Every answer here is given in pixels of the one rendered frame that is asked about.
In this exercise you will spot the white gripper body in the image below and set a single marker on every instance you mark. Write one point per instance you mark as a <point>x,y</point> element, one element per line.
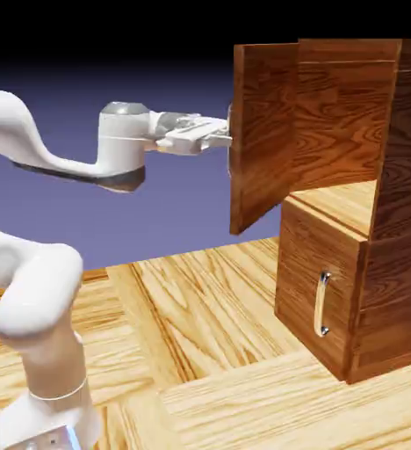
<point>181,142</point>

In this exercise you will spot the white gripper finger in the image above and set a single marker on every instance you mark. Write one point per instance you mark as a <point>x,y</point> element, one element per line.
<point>216,141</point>
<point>216,124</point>

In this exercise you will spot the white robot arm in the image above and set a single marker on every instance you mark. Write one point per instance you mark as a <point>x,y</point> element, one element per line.
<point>121,140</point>

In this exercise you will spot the dark wood cabinet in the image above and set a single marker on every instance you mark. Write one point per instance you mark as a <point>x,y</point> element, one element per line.
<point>395,175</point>

